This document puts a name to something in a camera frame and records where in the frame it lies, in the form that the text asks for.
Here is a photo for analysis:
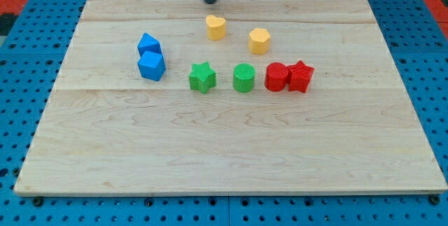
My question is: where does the light wooden board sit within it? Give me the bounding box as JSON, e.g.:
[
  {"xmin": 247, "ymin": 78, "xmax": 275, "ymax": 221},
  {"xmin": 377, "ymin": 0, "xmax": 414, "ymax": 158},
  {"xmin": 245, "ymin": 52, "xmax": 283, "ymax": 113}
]
[{"xmin": 14, "ymin": 0, "xmax": 447, "ymax": 197}]

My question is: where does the yellow heart block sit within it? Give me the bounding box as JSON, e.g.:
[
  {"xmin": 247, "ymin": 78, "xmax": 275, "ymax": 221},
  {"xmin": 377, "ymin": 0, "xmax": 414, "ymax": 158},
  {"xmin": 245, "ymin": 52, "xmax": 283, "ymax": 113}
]
[{"xmin": 206, "ymin": 15, "xmax": 226, "ymax": 41}]

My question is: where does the yellow hexagon block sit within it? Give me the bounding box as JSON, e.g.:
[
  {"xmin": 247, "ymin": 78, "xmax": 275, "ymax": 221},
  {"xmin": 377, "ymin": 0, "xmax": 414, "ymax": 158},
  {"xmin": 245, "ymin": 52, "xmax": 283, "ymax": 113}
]
[{"xmin": 248, "ymin": 28, "xmax": 271, "ymax": 55}]

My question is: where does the blue triangular block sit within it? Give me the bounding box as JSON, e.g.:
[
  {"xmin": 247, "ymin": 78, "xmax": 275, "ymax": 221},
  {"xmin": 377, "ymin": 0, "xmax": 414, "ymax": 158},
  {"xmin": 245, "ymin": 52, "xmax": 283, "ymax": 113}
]
[{"xmin": 137, "ymin": 33, "xmax": 162, "ymax": 57}]

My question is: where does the green star block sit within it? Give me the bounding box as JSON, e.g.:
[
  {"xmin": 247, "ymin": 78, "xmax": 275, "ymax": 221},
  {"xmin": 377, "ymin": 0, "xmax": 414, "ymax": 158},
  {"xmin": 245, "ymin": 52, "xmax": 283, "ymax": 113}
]
[{"xmin": 188, "ymin": 62, "xmax": 216, "ymax": 94}]

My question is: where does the green cylinder block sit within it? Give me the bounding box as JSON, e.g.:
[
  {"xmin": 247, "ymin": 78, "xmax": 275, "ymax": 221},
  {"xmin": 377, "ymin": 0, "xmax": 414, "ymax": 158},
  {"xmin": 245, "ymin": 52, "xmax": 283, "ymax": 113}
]
[{"xmin": 233, "ymin": 63, "xmax": 256, "ymax": 93}]

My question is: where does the blue cube block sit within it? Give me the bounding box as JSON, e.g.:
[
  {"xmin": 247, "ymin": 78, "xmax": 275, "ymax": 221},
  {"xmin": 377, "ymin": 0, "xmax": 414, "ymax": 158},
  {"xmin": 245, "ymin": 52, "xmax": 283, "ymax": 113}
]
[{"xmin": 137, "ymin": 51, "xmax": 166, "ymax": 81}]

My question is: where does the red cylinder block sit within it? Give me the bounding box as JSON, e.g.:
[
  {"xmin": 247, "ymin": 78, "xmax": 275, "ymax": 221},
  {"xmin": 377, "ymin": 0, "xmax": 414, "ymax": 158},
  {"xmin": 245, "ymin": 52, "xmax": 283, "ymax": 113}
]
[{"xmin": 265, "ymin": 62, "xmax": 289, "ymax": 92}]

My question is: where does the red star block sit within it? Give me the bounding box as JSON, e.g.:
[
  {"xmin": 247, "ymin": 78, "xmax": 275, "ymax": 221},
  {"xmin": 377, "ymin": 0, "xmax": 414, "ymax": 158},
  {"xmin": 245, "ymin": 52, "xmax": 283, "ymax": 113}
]
[{"xmin": 287, "ymin": 60, "xmax": 314, "ymax": 93}]

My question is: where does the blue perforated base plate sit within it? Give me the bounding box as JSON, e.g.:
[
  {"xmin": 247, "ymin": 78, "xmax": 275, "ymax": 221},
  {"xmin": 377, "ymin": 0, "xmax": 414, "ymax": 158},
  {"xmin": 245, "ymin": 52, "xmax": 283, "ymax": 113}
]
[{"xmin": 1, "ymin": 0, "xmax": 447, "ymax": 225}]

